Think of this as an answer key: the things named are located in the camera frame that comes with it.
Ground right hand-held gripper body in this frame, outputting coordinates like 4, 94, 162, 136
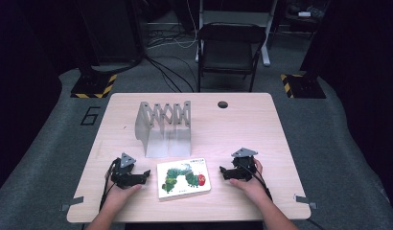
230, 147, 260, 182

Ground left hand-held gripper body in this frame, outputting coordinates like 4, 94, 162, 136
109, 151, 145, 190

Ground white caterpillar picture book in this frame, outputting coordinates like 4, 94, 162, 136
155, 157, 213, 201

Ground grey metal expandable book stand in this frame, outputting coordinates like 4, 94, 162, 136
134, 100, 193, 159

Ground person's left hand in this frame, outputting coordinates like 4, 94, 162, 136
104, 171, 143, 209

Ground person's right hand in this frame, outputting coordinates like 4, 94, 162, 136
229, 158, 273, 203

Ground grey tape strip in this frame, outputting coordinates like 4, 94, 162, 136
293, 194, 318, 211
59, 195, 85, 213

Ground black stand with striped base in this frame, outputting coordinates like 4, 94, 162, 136
70, 0, 119, 100
279, 0, 327, 100

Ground black folding chair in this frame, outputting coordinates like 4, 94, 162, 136
196, 21, 268, 94

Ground left hand-held gripper black cable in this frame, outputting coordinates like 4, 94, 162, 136
99, 158, 119, 213

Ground hand-held gripper black cable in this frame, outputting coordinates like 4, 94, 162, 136
99, 158, 119, 213
242, 164, 274, 203

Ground right hand-held gripper black cable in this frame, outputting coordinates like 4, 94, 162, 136
242, 164, 274, 203

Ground black floor cables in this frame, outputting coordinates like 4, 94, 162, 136
142, 55, 198, 94

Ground white floor cable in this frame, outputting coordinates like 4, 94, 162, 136
146, 0, 199, 50

